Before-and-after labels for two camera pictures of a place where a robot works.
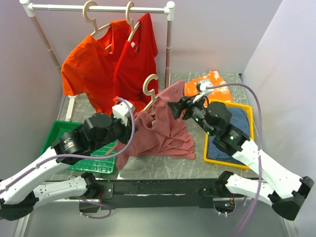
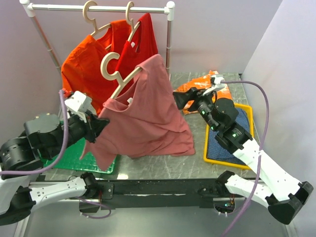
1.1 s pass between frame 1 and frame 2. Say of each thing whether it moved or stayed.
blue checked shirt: stayed
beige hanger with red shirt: stayed
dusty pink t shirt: moved
